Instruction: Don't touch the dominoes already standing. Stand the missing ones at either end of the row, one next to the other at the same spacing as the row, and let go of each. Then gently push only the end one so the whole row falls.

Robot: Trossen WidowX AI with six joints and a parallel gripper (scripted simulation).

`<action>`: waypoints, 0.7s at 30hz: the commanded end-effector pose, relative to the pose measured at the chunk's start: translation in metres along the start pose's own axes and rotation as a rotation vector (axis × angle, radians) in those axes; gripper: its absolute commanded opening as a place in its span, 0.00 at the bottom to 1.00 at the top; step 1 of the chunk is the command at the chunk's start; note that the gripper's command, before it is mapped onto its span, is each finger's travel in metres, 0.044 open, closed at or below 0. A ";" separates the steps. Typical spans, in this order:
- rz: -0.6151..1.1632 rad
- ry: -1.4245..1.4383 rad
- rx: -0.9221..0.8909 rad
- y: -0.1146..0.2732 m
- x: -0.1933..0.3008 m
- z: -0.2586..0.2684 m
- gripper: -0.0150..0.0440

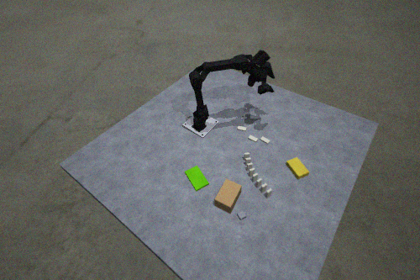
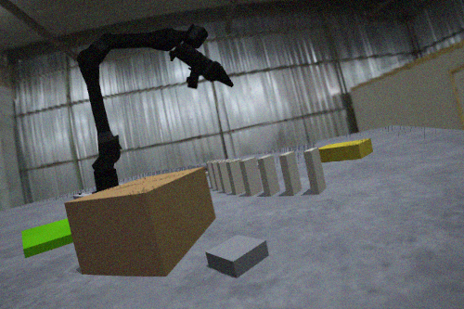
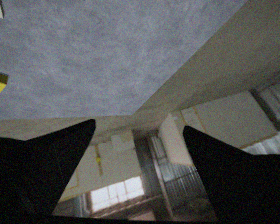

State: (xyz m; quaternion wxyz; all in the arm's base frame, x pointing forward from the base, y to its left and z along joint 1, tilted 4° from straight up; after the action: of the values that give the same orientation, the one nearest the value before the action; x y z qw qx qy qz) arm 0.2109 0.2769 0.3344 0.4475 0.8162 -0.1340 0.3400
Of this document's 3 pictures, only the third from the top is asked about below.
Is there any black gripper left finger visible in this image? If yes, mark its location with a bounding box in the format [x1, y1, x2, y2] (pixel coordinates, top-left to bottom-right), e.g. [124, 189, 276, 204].
[0, 119, 96, 215]

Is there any yellow block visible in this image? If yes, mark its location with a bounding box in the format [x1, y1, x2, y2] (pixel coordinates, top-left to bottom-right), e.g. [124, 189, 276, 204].
[0, 74, 9, 92]

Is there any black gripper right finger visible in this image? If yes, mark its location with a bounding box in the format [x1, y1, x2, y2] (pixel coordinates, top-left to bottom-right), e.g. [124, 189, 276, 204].
[183, 126, 280, 222]

